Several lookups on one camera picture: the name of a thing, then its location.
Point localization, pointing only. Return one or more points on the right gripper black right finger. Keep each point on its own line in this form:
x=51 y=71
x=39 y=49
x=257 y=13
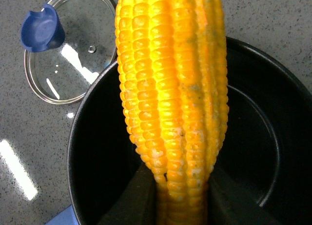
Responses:
x=230 y=204

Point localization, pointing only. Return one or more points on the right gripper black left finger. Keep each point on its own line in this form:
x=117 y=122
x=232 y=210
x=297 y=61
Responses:
x=137 y=203

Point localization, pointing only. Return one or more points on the yellow corn cob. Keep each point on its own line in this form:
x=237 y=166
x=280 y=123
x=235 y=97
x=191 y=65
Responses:
x=172 y=68

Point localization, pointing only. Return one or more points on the glass lid with blue knob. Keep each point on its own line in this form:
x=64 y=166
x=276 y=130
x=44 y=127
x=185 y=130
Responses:
x=67 y=45

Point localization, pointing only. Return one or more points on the black cooking pot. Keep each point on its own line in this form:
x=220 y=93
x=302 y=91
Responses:
x=267 y=149

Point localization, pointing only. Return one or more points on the light blue plate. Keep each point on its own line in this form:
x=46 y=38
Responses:
x=66 y=217

